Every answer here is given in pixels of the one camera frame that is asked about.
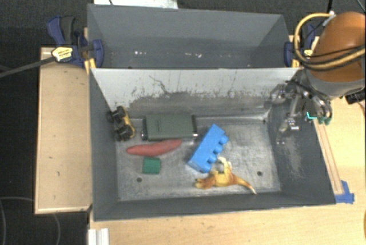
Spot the black cylinder on white bracket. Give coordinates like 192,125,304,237
344,89,366,105

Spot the grey metal bin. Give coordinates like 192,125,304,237
86,3,337,222

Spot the yellow toy dinosaur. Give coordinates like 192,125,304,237
194,156,258,195

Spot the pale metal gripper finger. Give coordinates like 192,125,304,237
275,120,300,145
277,115,292,136

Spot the small green block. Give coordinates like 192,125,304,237
142,156,162,175

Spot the pale wood board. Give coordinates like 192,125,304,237
34,47,94,215

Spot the yellow toy car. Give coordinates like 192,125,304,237
106,105,136,142

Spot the dark green flat block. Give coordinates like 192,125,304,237
141,113,199,142

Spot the blue toy building brick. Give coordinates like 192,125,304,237
186,123,230,174

